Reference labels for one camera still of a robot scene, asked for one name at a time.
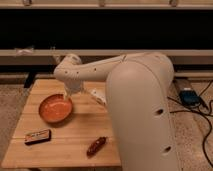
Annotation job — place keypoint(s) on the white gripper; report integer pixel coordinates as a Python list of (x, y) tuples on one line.
[(72, 87)]

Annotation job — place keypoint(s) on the blue power adapter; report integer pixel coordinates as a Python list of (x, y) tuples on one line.
[(188, 97)]

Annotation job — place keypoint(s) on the orange ceramic bowl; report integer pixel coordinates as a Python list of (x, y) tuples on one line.
[(55, 108)]

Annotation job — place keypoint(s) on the black and orange box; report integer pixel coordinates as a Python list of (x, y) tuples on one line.
[(37, 137)]

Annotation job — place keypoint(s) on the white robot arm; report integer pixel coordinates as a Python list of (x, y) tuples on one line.
[(136, 100)]

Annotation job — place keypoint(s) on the grey shelf rail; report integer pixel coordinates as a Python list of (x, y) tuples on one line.
[(45, 57)]

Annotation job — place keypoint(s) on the wooden board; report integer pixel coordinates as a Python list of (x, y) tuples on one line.
[(70, 138)]

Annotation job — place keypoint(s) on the brown sausage snack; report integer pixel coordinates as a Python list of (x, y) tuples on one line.
[(96, 146)]

